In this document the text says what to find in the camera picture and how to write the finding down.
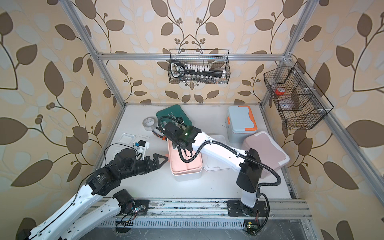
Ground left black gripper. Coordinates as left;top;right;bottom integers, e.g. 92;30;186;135
118;154;168;181

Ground pink tray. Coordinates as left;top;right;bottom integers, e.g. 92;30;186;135
167;140;203;176

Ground white box pink trim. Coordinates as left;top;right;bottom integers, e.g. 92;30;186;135
172;153;230;182

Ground blue box orange trim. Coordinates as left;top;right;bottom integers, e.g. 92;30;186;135
226;105;258;143

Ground pink first aid box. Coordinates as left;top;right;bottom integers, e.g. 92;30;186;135
242;131;290;172

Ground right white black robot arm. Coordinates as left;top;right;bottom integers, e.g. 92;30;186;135
158;120;263;208

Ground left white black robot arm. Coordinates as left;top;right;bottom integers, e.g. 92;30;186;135
16;149;169;240

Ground orange black pliers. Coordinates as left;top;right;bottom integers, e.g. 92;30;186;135
152;127;167;141

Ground green plastic tool case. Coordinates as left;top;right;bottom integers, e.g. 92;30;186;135
156;105;193;128

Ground red tape roll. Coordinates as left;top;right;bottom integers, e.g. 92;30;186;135
275;87;286;96

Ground grey duct tape roll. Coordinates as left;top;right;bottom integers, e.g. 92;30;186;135
142;117;158;132

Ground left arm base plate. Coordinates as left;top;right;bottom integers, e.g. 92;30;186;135
120;200;150;216

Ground black socket set rail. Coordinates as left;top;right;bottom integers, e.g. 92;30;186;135
169;61;227;78

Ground back wire basket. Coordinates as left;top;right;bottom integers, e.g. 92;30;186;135
168;48;231;85

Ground wire basket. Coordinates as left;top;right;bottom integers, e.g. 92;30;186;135
168;48;231;85
264;62;334;130

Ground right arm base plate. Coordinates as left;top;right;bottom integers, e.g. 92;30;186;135
227;200;268;217

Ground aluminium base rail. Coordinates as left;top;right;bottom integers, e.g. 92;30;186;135
83;197;313;219

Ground right wire basket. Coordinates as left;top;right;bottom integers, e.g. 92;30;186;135
264;62;334;130

